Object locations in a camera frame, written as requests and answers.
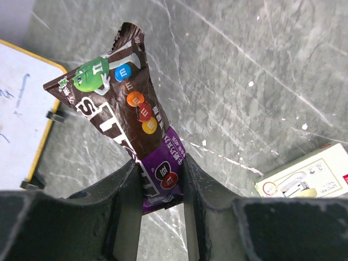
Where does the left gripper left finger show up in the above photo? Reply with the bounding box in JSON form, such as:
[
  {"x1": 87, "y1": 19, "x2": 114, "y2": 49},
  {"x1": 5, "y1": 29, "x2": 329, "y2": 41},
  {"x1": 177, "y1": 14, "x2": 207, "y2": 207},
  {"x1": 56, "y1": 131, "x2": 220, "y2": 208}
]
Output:
[{"x1": 1, "y1": 161, "x2": 143, "y2": 260}]

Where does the white green small box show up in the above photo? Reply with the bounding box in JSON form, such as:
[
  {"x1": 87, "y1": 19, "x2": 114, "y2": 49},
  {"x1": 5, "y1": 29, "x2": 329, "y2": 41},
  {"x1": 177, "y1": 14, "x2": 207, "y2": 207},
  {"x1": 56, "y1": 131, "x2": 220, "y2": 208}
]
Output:
[{"x1": 255, "y1": 142, "x2": 347, "y2": 198}]

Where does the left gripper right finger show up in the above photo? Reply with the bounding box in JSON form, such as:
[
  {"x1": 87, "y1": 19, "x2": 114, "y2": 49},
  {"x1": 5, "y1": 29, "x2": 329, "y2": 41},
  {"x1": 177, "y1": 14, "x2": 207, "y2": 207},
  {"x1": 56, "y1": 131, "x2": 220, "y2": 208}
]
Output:
[{"x1": 183, "y1": 156, "x2": 347, "y2": 260}]

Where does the white board with yellow frame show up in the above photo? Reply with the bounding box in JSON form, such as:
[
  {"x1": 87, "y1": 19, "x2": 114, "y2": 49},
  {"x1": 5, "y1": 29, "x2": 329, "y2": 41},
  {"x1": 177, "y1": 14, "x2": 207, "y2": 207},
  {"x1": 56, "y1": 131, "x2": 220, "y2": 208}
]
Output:
[{"x1": 1, "y1": 40, "x2": 66, "y2": 190}]

